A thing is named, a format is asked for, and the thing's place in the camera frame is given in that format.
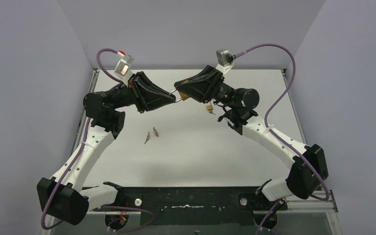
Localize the small silver key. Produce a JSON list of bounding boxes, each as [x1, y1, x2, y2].
[[144, 132, 151, 144]]

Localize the brass padlock shackle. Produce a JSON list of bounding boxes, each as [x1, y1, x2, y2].
[[169, 89, 190, 103]]

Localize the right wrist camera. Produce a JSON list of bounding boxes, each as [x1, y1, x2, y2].
[[215, 49, 235, 75]]

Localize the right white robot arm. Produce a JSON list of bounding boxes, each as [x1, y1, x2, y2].
[[174, 66, 329, 209]]

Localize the small brass padlock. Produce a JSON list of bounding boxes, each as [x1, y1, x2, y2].
[[206, 103, 215, 115]]

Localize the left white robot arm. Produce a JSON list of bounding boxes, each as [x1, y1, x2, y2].
[[37, 71, 178, 230]]

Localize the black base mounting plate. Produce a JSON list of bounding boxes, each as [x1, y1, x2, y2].
[[105, 186, 288, 231]]

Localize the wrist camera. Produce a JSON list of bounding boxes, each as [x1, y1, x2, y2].
[[114, 51, 134, 86], [215, 49, 235, 75]]

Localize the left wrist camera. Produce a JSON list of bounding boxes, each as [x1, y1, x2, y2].
[[114, 51, 134, 86]]

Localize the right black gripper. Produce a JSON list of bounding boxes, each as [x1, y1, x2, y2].
[[173, 67, 236, 110]]

